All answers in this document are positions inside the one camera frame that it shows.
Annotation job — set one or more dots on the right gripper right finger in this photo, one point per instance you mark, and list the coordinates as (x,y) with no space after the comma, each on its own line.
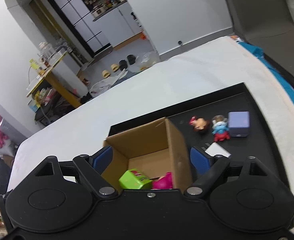
(210,168)

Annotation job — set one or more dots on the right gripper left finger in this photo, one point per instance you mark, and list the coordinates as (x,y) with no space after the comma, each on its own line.
(90,169)

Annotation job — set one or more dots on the white plug charger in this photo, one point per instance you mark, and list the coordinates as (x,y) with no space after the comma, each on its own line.
(215,149)

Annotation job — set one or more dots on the green cube charger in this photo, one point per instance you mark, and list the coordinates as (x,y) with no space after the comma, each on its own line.
(135,180)

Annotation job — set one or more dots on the pink figurine toy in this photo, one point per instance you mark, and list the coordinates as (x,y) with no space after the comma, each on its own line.
(163,183)

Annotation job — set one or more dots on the purple cube charger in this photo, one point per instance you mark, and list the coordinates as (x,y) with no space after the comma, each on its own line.
(239,124)

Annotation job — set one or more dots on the cardboard box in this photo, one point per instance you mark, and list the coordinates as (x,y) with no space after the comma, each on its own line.
(152,150)

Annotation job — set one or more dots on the blue and red figurine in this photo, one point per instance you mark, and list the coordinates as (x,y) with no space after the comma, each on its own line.
(220,128)

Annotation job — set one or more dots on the brown-haired doll figurine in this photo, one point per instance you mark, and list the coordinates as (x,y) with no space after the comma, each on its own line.
(200,125)

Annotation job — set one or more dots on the black tray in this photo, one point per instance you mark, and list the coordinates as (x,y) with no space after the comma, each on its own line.
(237,98)

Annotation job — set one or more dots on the yellow side table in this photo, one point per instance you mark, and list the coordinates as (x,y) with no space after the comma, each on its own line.
(61,77)

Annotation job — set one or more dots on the white plastic bag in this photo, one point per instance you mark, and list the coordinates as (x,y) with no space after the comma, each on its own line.
(99,88)

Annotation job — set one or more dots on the yellow slipper left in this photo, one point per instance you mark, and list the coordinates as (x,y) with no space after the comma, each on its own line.
(106,74)

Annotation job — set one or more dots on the yellow slipper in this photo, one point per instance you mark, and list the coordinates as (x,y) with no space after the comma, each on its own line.
(114,67)
(106,74)

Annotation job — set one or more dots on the yellow slipper right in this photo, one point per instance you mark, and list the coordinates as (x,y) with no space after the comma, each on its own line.
(114,67)

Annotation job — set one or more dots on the white table cloth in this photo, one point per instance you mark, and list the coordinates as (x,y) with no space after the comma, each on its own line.
(213,66)

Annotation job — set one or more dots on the black slipper left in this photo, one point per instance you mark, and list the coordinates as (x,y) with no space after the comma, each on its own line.
(123,65)

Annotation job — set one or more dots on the black slipper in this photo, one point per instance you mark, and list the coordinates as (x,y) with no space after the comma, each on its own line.
(131,59)
(123,65)

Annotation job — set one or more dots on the teal cloth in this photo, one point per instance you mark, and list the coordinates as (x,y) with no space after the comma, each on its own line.
(259,54)

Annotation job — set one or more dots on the black slipper right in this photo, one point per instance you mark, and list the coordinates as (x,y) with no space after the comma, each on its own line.
(131,59)

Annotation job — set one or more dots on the clear plastic bag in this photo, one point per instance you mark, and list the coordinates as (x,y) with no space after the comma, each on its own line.
(147,60)

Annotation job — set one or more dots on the glass jar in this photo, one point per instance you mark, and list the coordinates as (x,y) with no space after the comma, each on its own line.
(46,49)

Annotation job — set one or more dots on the grey chair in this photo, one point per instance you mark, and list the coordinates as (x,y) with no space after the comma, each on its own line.
(266,24)

